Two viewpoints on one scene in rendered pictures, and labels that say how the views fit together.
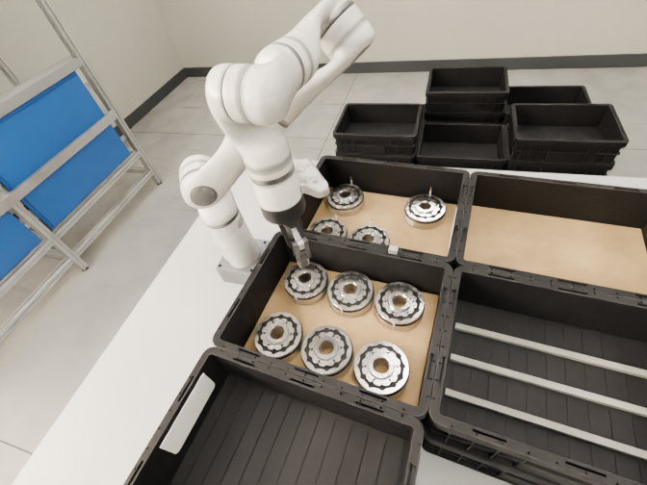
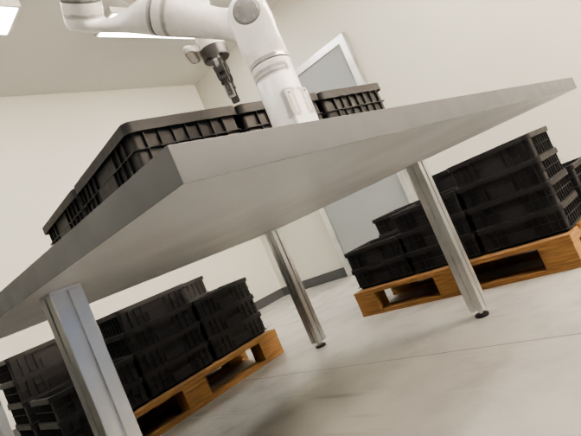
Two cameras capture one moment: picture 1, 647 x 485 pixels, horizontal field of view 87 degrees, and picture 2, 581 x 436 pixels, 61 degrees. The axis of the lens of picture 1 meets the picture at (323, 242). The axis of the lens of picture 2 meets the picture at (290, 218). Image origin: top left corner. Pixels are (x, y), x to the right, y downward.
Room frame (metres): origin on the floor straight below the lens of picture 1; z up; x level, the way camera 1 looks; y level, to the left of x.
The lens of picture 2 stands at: (1.69, 0.48, 0.57)
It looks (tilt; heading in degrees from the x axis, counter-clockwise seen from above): 2 degrees up; 198
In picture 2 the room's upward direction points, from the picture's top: 23 degrees counter-clockwise
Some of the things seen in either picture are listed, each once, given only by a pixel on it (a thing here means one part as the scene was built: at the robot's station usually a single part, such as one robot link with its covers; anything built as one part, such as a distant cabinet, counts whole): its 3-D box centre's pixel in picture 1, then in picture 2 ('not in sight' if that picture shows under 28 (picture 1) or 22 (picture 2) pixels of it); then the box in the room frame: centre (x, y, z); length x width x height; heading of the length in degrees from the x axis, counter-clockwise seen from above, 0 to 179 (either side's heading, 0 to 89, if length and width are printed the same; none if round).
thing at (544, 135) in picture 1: (546, 164); not in sight; (1.18, -1.12, 0.37); 0.40 x 0.30 x 0.45; 65
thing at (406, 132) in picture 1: (378, 156); not in sight; (1.53, -0.40, 0.37); 0.40 x 0.30 x 0.45; 64
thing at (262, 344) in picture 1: (277, 334); not in sight; (0.35, 0.13, 0.86); 0.10 x 0.10 x 0.01
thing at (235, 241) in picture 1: (233, 236); (284, 102); (0.66, 0.23, 0.85); 0.09 x 0.09 x 0.17; 57
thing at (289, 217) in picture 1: (285, 213); (218, 61); (0.44, 0.05, 1.10); 0.08 x 0.08 x 0.09
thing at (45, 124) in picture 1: (64, 149); not in sight; (1.91, 1.33, 0.60); 0.72 x 0.03 x 0.56; 155
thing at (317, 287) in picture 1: (305, 279); not in sight; (0.47, 0.06, 0.86); 0.10 x 0.10 x 0.01
